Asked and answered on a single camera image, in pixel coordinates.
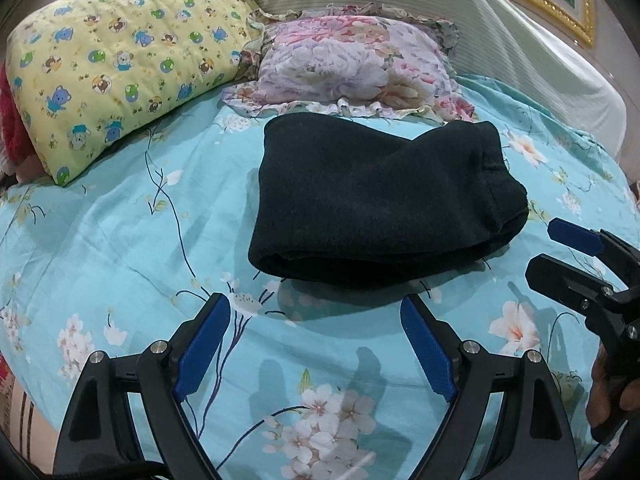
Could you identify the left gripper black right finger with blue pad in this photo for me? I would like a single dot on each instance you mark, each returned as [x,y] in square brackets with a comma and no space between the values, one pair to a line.
[531,438]

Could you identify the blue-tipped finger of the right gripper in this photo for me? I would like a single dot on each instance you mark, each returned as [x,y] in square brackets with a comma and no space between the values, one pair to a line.
[569,234]

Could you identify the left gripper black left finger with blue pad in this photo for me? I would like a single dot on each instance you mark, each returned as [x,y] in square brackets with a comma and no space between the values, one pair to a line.
[98,439]

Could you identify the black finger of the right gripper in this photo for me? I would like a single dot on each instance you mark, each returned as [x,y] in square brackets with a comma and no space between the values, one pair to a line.
[575,289]

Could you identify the black pants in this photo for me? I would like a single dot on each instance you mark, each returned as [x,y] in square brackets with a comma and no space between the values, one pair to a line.
[346,205]

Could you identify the person's right hand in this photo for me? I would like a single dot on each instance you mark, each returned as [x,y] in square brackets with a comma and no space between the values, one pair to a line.
[599,404]

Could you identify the turquoise floral bed sheet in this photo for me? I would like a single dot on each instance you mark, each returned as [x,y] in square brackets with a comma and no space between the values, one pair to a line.
[310,382]

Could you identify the white striped headboard cover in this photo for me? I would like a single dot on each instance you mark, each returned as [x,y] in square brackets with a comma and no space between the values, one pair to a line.
[496,39]

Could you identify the purple pink floral pillow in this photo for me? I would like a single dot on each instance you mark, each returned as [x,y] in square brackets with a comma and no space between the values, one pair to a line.
[363,61]

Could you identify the red fuzzy cloth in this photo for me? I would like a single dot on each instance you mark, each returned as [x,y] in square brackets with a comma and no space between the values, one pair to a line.
[14,135]

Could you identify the yellow cartoon print pillow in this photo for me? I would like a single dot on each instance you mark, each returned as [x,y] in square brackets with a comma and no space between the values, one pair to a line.
[85,73]

